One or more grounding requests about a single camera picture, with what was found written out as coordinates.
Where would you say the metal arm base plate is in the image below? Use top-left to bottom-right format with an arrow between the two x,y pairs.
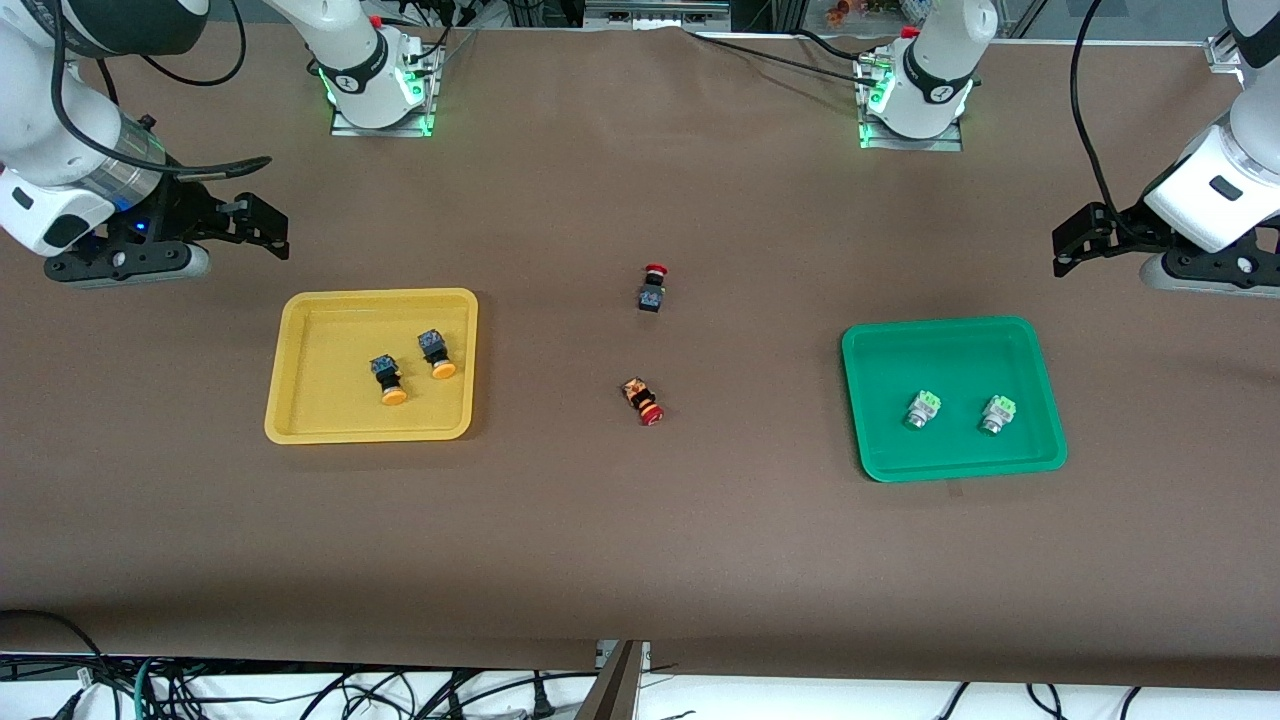
855,55 -> 966,153
328,40 -> 443,139

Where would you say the yellow push button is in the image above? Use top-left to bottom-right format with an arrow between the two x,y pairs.
369,352 -> 409,407
417,329 -> 458,381

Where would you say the brown table mat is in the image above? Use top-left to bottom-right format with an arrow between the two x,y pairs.
0,20 -> 1280,691

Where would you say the red button orange base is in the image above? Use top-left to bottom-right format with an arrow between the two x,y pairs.
621,377 -> 665,428

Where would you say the aluminium frame rail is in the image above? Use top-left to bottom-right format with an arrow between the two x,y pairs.
583,0 -> 733,33

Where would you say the green plastic tray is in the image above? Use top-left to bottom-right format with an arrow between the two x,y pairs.
841,316 -> 1068,483

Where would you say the yellow plastic tray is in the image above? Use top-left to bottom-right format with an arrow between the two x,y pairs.
264,288 -> 479,445

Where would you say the black slack cable loop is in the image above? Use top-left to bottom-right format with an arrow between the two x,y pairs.
140,0 -> 248,87

